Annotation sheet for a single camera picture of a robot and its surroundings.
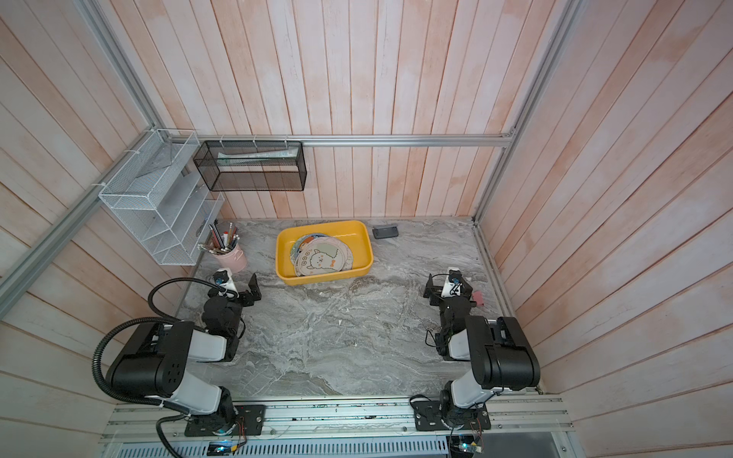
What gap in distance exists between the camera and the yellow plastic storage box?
1.02 m

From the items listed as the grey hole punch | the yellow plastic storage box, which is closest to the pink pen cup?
the yellow plastic storage box

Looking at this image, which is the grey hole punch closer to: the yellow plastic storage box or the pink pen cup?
the yellow plastic storage box
